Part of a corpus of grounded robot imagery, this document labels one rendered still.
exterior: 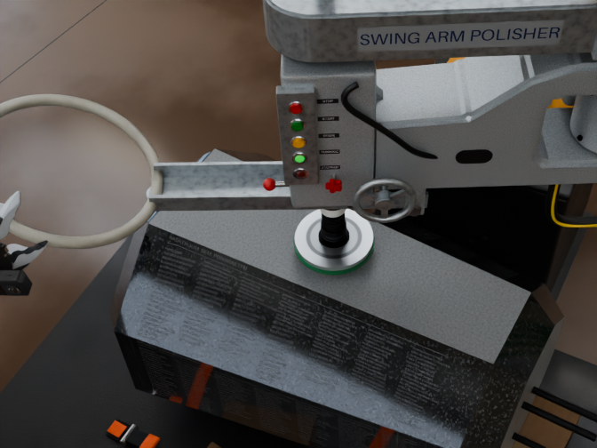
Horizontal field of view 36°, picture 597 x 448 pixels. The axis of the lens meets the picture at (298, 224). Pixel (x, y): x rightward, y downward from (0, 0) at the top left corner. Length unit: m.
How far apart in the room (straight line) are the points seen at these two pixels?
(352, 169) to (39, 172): 2.19
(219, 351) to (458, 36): 1.16
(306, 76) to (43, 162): 2.34
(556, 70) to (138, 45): 2.90
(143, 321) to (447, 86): 1.13
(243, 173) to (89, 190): 1.66
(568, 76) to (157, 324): 1.33
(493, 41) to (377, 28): 0.23
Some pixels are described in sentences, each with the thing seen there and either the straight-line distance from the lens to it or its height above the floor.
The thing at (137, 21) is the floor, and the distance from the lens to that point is 4.72.
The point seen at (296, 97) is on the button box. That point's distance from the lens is 1.91.
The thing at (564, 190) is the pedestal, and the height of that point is 0.74.
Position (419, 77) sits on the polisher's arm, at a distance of 2.12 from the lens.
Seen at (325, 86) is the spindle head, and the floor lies 1.52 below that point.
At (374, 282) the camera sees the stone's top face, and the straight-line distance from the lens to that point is 2.43.
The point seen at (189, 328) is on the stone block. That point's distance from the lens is 2.59.
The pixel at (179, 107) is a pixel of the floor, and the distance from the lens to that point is 4.19.
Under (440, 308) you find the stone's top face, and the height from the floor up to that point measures 0.83.
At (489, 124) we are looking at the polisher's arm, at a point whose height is 1.38.
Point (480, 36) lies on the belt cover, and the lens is 1.86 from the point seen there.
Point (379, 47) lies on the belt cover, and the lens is 1.86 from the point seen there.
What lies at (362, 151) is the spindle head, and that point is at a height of 1.32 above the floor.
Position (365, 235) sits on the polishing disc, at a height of 0.89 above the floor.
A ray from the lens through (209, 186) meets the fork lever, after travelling 2.34.
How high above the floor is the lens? 2.79
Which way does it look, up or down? 50 degrees down
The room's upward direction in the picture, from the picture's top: 5 degrees counter-clockwise
